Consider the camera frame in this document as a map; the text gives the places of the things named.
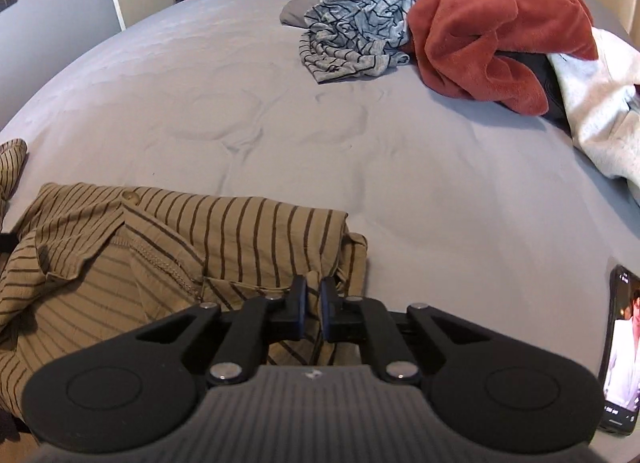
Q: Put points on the patterned card on bed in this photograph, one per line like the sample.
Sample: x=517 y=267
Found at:
x=620 y=364

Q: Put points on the grey striped garment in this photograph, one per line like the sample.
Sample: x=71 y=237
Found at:
x=354 y=38

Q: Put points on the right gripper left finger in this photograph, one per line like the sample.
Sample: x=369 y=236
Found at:
x=262 y=321

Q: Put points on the tan striped shorts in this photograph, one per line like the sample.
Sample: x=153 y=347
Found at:
x=13 y=156

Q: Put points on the white bed sheet mattress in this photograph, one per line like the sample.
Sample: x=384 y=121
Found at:
x=489 y=215

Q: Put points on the tan striped shirt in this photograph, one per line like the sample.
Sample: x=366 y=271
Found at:
x=93 y=262

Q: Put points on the rust red fleece blanket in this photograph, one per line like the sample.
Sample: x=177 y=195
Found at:
x=465 y=48

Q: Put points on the white garment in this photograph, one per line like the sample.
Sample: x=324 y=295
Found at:
x=601 y=102

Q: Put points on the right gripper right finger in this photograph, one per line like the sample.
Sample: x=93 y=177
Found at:
x=367 y=323

